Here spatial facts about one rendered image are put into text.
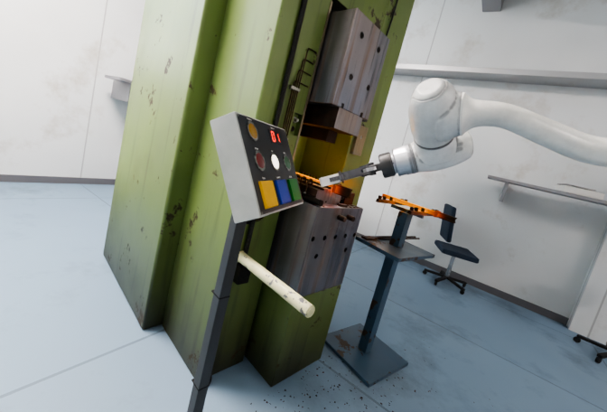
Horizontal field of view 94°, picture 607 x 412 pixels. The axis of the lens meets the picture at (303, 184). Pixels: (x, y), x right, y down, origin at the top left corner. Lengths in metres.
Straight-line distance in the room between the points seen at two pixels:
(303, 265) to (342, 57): 0.92
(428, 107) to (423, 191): 3.57
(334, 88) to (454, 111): 0.67
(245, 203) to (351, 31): 0.90
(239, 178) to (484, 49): 4.11
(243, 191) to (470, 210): 3.68
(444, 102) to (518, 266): 3.66
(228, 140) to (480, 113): 0.60
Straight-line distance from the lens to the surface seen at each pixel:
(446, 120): 0.74
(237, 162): 0.75
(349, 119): 1.38
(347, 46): 1.34
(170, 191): 1.57
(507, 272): 4.28
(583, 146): 0.88
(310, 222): 1.29
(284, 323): 1.50
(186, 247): 1.61
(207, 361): 1.20
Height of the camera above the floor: 1.16
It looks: 7 degrees down
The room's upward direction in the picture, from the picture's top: 14 degrees clockwise
